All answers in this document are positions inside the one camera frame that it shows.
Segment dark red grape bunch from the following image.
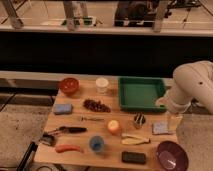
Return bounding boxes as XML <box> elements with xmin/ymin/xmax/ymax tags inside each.
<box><xmin>83</xmin><ymin>99</ymin><xmax>111</xmax><ymax>113</ymax></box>

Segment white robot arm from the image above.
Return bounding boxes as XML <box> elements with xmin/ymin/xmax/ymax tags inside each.
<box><xmin>156</xmin><ymin>61</ymin><xmax>213</xmax><ymax>133</ymax></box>

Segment red bowl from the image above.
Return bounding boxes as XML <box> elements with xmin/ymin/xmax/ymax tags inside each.
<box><xmin>59</xmin><ymin>77</ymin><xmax>79</xmax><ymax>96</ymax></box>

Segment small striped cup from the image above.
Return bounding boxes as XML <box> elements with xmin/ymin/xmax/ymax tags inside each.
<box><xmin>133</xmin><ymin>114</ymin><xmax>146</xmax><ymax>129</ymax></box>

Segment green plastic tray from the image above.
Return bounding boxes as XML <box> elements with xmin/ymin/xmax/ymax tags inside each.
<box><xmin>118</xmin><ymin>77</ymin><xmax>166</xmax><ymax>113</ymax></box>

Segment black rectangular block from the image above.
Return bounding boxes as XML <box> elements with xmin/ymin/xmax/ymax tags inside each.
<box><xmin>122</xmin><ymin>151</ymin><xmax>146</xmax><ymax>164</ymax></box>

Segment orange fruit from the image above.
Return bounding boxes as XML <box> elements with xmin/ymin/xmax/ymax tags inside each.
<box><xmin>107</xmin><ymin>120</ymin><xmax>121</xmax><ymax>135</ymax></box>

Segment blue cup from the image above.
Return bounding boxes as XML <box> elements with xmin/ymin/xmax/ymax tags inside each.
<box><xmin>89</xmin><ymin>136</ymin><xmax>105</xmax><ymax>153</ymax></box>

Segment white cup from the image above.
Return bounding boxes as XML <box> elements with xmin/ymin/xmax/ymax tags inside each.
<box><xmin>95</xmin><ymin>77</ymin><xmax>109</xmax><ymax>94</ymax></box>

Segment blue sponge left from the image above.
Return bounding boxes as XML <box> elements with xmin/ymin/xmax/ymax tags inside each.
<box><xmin>53</xmin><ymin>104</ymin><xmax>72</xmax><ymax>115</ymax></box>

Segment metal peeler tool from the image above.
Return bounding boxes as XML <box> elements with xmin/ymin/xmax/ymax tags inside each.
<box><xmin>40</xmin><ymin>134</ymin><xmax>56</xmax><ymax>146</ymax></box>

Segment black bar at table edge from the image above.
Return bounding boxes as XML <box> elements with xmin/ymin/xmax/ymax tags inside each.
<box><xmin>16</xmin><ymin>142</ymin><xmax>38</xmax><ymax>171</ymax></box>

